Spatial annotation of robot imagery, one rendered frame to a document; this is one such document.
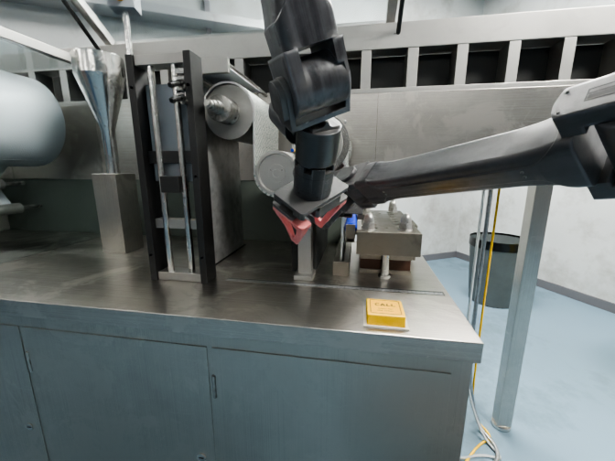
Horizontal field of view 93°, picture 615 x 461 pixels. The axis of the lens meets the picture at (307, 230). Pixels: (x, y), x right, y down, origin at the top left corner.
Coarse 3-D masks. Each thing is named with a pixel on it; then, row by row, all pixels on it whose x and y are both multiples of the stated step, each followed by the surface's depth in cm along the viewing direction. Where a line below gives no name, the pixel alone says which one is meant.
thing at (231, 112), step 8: (216, 96) 73; (224, 96) 72; (224, 104) 73; (232, 104) 74; (208, 112) 74; (224, 112) 73; (232, 112) 74; (216, 120) 74; (224, 120) 74; (232, 120) 77
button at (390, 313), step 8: (368, 304) 59; (376, 304) 59; (384, 304) 59; (392, 304) 59; (400, 304) 59; (368, 312) 55; (376, 312) 55; (384, 312) 55; (392, 312) 55; (400, 312) 55; (368, 320) 55; (376, 320) 55; (384, 320) 54; (392, 320) 54; (400, 320) 54
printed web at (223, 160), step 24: (264, 120) 85; (216, 144) 87; (264, 144) 87; (216, 168) 88; (216, 192) 88; (240, 192) 106; (264, 192) 81; (216, 216) 89; (240, 216) 107; (216, 240) 90; (240, 240) 108
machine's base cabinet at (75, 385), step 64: (0, 320) 72; (0, 384) 77; (64, 384) 73; (128, 384) 69; (192, 384) 66; (256, 384) 63; (320, 384) 60; (384, 384) 58; (448, 384) 55; (0, 448) 82; (64, 448) 77; (128, 448) 73; (192, 448) 70; (256, 448) 66; (320, 448) 63; (384, 448) 61; (448, 448) 58
